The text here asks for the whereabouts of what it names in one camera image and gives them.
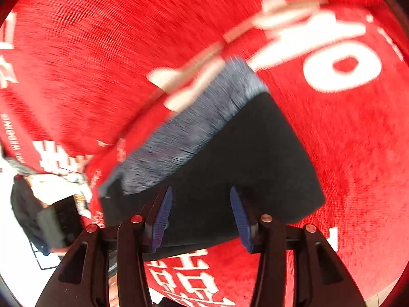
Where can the red printed blanket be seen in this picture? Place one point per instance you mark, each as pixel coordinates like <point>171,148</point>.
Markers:
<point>351,172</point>

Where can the black pants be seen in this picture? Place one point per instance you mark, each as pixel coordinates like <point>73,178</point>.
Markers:
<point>242,166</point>

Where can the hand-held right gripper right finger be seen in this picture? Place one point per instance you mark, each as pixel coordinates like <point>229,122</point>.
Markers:
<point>241,220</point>

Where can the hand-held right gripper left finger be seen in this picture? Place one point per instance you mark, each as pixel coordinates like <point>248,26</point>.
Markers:
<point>161,220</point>

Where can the red printed quilt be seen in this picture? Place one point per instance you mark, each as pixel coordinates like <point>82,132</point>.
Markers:
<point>89,54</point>

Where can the dark bag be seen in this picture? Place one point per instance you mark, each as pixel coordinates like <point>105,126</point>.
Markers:
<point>35,217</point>

